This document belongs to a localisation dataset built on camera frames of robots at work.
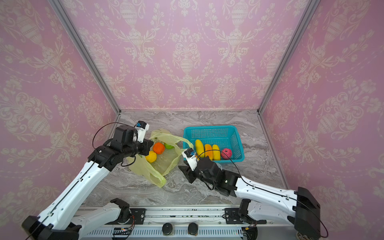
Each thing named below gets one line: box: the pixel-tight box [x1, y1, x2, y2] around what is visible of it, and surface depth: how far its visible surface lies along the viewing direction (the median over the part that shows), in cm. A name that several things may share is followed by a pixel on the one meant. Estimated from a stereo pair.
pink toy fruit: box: [221, 148, 232, 160], surface depth 93 cm
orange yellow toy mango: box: [204, 144, 213, 161], surface depth 96 cm
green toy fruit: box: [164, 144, 175, 150], surface depth 98 cm
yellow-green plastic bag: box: [126, 129, 194, 188], surface depth 80 cm
